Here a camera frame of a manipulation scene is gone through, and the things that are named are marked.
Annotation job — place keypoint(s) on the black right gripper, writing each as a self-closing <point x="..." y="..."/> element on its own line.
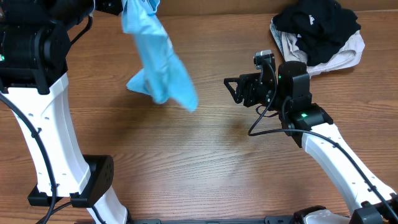
<point x="249" y="83"/>

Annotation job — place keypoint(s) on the light blue printed t-shirt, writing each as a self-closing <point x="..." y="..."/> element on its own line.
<point x="163" y="75"/>

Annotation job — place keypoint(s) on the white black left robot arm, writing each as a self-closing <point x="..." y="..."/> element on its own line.
<point x="34" y="85"/>

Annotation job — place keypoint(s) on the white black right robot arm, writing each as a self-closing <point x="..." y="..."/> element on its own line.
<point x="285" y="90"/>

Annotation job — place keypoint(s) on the beige folded garment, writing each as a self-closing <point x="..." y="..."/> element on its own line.
<point x="348" y="56"/>

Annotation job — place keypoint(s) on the grey blue folded garment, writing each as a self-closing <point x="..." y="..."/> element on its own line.
<point x="277" y="37"/>

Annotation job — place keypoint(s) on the black crumpled garment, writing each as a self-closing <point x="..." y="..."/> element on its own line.
<point x="323" y="27"/>

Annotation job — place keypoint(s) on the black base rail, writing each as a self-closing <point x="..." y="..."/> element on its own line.
<point x="211" y="221"/>

